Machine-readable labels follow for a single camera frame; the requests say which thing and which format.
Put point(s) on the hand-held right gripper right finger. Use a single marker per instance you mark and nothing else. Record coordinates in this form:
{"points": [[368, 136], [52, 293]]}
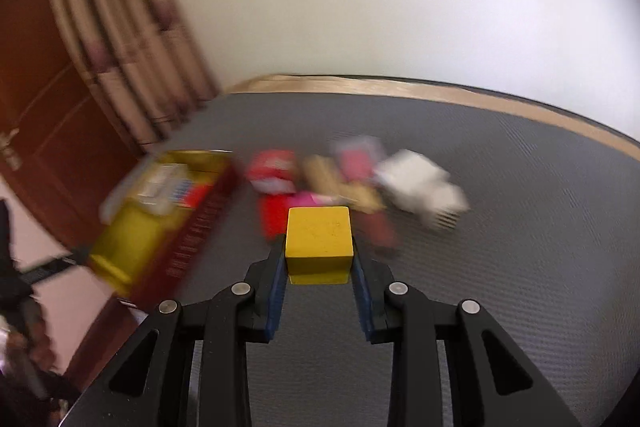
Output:
{"points": [[363, 307]]}

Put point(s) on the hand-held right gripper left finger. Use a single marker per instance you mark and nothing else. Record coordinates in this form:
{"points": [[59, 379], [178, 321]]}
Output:
{"points": [[276, 297]]}

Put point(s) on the yellow wooden cube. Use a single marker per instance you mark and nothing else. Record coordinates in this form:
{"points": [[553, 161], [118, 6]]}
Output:
{"points": [[319, 242]]}

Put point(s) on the red box with gold interior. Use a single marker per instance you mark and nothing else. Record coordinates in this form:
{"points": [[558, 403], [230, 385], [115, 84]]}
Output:
{"points": [[195, 227]]}

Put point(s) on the white power adapter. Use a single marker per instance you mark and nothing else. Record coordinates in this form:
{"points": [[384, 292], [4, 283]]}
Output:
{"points": [[415, 184]]}

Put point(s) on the dark red block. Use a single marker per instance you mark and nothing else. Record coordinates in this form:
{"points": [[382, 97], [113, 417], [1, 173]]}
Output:
{"points": [[380, 232]]}

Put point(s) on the pink block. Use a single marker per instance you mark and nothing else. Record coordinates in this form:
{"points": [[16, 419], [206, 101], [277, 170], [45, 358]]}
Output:
{"points": [[306, 199]]}

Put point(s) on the tan wooden block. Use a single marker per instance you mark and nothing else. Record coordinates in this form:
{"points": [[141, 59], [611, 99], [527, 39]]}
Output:
{"points": [[366, 199], [324, 177]]}

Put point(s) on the pink card in clear case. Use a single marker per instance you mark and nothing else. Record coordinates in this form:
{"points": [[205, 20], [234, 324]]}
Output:
{"points": [[357, 162]]}

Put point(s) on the grey textured mat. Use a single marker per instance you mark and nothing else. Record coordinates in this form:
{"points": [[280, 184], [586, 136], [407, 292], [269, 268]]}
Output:
{"points": [[500, 232]]}

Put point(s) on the dark object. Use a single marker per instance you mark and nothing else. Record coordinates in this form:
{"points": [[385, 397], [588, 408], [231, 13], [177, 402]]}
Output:
{"points": [[15, 292]]}

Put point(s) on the beige patterned curtain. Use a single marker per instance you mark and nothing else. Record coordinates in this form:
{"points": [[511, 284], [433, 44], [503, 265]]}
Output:
{"points": [[125, 32]]}

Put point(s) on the brown wooden door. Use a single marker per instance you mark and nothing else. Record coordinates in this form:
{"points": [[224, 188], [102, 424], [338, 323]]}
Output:
{"points": [[40, 82]]}

